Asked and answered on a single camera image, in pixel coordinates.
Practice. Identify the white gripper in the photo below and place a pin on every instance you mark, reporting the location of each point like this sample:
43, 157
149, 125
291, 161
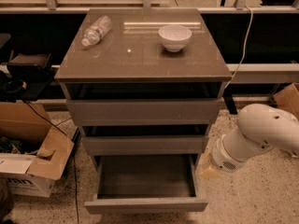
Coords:
222, 160

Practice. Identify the grey bottom drawer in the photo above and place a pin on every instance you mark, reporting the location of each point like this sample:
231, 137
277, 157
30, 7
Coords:
146, 184

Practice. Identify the grey drawer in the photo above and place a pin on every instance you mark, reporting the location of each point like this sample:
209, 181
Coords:
117, 104
148, 139
146, 184

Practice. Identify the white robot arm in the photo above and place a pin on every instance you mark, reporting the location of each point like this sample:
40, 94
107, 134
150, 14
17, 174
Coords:
259, 129

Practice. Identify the grey drawer cabinet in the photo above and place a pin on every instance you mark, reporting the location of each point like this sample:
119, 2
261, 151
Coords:
132, 52

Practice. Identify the grey middle drawer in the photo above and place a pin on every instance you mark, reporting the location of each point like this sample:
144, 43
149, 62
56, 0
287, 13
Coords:
148, 139

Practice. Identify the grey top drawer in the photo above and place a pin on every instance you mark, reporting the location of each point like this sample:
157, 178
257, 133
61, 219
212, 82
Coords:
117, 104

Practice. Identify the cardboard box right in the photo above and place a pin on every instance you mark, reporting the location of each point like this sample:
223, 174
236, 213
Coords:
288, 99

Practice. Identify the white ceramic bowl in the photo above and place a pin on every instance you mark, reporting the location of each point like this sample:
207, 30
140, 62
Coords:
174, 37

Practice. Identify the open cardboard box left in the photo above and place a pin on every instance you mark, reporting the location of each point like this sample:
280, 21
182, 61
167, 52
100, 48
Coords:
34, 152

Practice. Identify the clear plastic water bottle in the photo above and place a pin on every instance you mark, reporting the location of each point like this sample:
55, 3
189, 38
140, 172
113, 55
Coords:
95, 33

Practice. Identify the black shelf with items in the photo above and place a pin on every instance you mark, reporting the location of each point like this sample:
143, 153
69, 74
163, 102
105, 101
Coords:
26, 77

